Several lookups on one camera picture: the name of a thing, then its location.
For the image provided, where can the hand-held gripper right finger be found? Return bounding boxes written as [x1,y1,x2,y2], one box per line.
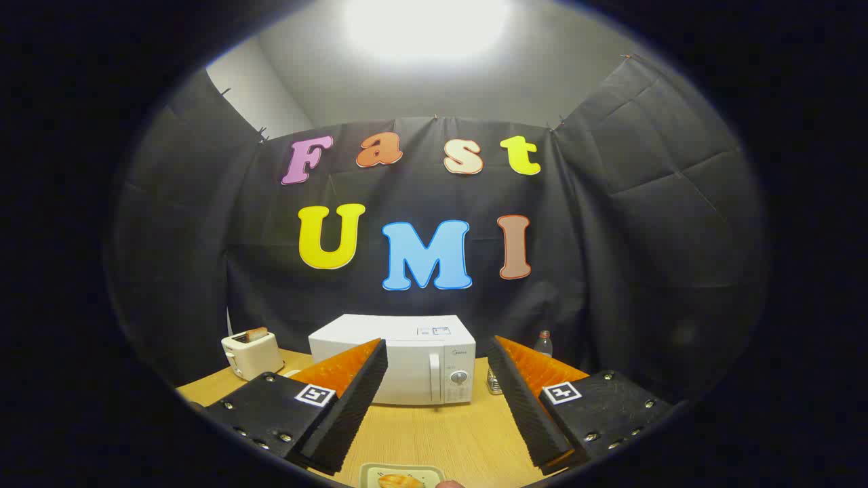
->
[487,335,679,475]

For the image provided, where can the pale rectangular tray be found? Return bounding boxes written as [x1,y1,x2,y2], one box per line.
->
[358,462,448,488]

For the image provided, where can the black backdrop cloth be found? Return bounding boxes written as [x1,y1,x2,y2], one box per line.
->
[108,54,770,407]

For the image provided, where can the white microwave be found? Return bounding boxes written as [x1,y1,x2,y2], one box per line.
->
[309,313,477,406]

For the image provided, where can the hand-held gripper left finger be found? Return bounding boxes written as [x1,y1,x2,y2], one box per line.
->
[203,338,389,475]

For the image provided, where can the white toaster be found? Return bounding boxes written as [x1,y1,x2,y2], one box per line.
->
[221,327,285,381]

